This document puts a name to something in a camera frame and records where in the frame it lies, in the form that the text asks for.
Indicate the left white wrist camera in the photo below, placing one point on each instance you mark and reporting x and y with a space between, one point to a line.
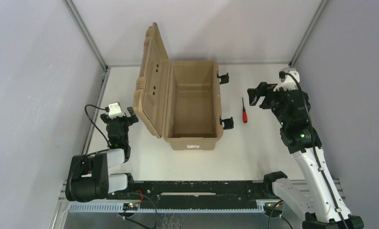
114 110

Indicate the controller board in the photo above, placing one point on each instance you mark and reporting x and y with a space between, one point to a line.
131 206
273 210

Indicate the left controller board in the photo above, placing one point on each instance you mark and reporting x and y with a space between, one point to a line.
131 206

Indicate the perforated metal cable tray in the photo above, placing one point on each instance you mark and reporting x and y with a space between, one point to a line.
256 206

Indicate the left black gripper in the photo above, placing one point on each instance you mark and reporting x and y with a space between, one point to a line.
118 120

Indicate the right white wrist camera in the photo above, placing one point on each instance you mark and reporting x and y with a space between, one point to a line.
289 78

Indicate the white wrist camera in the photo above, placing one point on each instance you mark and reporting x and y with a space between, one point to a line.
114 110
289 78

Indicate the red black screwdriver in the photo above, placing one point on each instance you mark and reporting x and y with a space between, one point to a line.
244 114

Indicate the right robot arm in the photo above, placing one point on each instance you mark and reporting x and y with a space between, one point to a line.
325 208

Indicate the tan plastic storage bin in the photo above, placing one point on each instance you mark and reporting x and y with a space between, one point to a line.
179 101

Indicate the right controller board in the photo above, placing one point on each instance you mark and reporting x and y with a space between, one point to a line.
273 210

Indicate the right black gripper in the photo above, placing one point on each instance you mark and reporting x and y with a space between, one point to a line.
268 97

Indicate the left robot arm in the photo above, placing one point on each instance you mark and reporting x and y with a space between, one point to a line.
89 177

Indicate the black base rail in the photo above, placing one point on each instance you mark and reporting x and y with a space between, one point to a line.
204 193

